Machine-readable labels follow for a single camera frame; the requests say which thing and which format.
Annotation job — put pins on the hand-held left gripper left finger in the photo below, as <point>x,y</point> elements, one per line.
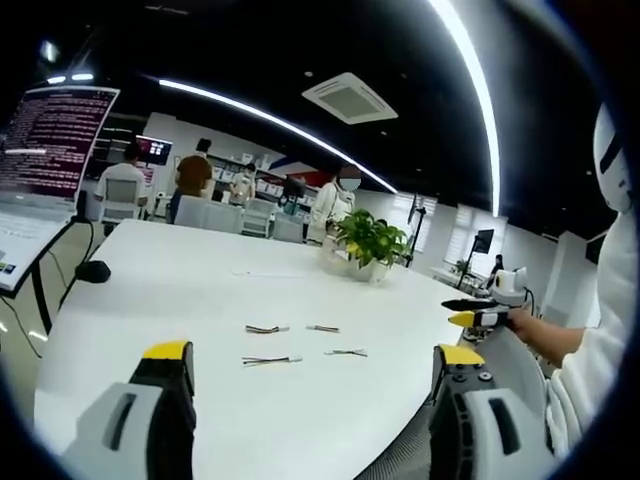
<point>125,425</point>

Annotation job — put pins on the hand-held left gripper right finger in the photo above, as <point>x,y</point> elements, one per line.
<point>480,430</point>

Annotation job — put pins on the person's white garment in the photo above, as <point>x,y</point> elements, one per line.
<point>595,360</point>

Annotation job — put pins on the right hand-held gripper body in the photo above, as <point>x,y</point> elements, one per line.
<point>510,287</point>

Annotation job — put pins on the white-screen display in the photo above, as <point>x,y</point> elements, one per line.
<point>27,235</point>

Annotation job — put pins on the white mesh office chair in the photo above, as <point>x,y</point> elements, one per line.
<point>515,360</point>

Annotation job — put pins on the black monitor on stand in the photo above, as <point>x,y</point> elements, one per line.
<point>483,241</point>

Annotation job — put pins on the wall screen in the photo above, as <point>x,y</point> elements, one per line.
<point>155,150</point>

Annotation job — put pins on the monitor with purple text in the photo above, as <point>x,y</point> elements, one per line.
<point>55,140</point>

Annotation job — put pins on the person's white-covered head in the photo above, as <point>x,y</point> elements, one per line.
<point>610,165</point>

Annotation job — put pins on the person's right hand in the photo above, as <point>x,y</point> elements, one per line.
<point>525,325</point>

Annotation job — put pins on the long ceiling light strip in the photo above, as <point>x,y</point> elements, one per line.
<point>280,122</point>
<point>480,85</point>

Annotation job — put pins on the black computer mouse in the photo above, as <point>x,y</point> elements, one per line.
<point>93,271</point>

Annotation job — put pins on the white ceiling air vent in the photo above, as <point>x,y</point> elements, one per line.
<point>350,97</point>

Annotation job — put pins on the green potted plant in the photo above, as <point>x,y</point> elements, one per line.
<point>372,240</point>

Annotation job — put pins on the black tripod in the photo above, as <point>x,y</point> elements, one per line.
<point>419,225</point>

